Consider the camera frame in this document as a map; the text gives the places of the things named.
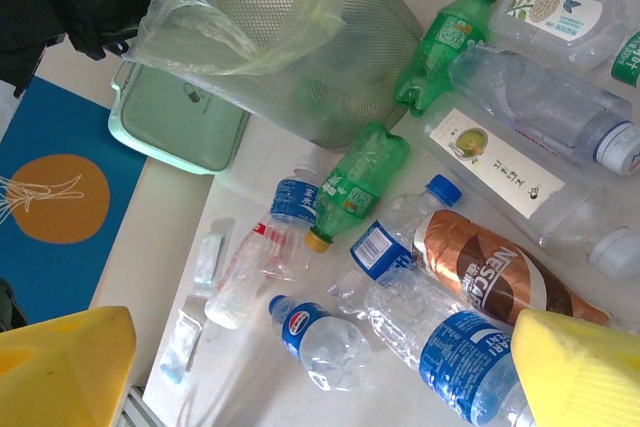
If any blue-capped clear water bottle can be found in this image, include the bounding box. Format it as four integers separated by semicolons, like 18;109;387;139
327;174;464;318

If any small bottle green label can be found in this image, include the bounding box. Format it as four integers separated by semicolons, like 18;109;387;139
609;29;640;87

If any clear bottle tea label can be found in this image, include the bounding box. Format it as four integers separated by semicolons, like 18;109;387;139
423;105;640;284

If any translucent plastic bin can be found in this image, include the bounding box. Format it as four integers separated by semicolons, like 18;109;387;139
121;0;425;151

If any green soda bottle yellow cap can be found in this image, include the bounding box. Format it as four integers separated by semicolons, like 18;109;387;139
392;0;505;116
303;120;412;254

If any clear bottle red print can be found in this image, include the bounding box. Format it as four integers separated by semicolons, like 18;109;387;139
203;223;312;331

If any white-capped bottle blue label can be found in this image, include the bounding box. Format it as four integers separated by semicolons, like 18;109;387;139
269;163;322;228

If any brown Nescafe coffee bottle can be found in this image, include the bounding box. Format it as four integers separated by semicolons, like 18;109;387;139
412;209;615;329

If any clear Pepsi bottle blue cap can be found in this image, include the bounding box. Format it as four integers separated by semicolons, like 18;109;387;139
268;294;375;393

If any clear plastic packet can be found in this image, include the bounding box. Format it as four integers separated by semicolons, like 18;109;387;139
158;310;202;384
191;230;227;294

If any large clear bottle blue label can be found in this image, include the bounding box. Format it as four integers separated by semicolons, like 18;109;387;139
363;269;539;427

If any clear bottle flower label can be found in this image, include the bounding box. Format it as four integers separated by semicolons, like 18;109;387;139
488;0;630;72

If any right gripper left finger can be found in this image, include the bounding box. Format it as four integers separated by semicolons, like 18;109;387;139
0;305;137;427

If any clear bottle white cap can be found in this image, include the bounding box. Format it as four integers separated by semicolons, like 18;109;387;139
448;43;640;177

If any mint green plastic case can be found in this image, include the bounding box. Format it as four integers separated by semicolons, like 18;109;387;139
107;59;252;177

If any aluminium table edge rail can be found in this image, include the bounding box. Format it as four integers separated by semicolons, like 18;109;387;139
122;384;156;427

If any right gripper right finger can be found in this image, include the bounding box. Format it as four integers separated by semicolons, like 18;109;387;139
510;309;640;427

